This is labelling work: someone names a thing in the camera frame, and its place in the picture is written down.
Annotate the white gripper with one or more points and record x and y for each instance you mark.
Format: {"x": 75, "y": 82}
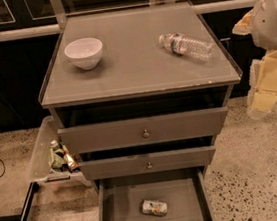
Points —
{"x": 271, "y": 21}

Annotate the grey drawer cabinet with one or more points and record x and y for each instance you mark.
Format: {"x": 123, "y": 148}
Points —
{"x": 136, "y": 77}

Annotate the grey top drawer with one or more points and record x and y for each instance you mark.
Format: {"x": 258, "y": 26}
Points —
{"x": 143, "y": 131}

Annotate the grey drawer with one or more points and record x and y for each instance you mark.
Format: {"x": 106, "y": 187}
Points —
{"x": 183, "y": 191}
{"x": 147, "y": 163}
{"x": 143, "y": 131}

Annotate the grey middle drawer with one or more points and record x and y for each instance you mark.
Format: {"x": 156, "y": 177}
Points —
{"x": 147, "y": 163}

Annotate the grey bottom drawer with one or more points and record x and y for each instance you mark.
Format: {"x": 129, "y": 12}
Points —
{"x": 183, "y": 191}

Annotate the clear plastic water bottle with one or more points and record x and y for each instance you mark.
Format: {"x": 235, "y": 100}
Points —
{"x": 181, "y": 44}

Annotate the white ceramic bowl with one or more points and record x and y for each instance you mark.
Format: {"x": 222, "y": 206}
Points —
{"x": 84, "y": 53}

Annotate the bottles in storage bin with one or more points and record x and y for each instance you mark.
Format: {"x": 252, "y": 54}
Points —
{"x": 60, "y": 159}

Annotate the clear plastic storage bin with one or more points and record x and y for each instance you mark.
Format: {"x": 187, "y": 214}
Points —
{"x": 40, "y": 164}

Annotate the black floor rail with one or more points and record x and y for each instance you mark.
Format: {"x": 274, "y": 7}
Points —
{"x": 33, "y": 188}

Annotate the metal frame railing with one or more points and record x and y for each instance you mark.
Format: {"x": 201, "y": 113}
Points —
{"x": 13, "y": 23}

